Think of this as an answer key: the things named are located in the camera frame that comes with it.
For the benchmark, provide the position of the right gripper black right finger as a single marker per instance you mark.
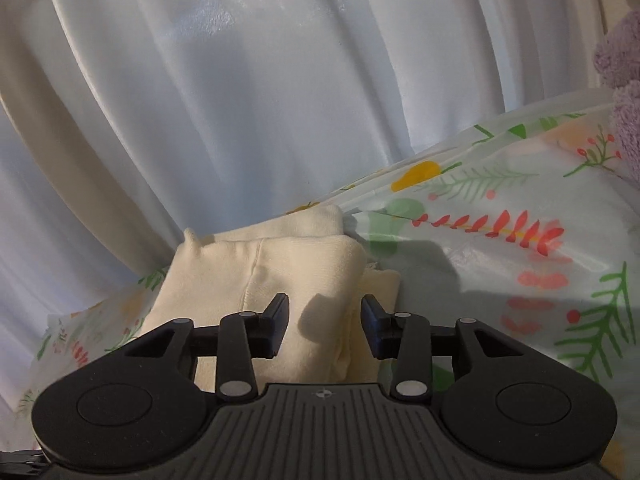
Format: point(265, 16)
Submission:
point(412, 342)

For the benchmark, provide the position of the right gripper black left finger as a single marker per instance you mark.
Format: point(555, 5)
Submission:
point(233, 343)

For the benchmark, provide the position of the cream knit cardigan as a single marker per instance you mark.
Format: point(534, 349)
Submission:
point(306, 255)

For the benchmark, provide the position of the floral plastic table cover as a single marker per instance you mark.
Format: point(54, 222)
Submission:
point(529, 222)

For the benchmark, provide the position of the white sheer curtain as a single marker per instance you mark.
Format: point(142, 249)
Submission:
point(235, 111)

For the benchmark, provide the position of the beige curtain panel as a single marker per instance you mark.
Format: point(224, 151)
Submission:
point(53, 109)

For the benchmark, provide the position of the purple plush toy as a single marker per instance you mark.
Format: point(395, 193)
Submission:
point(616, 60)

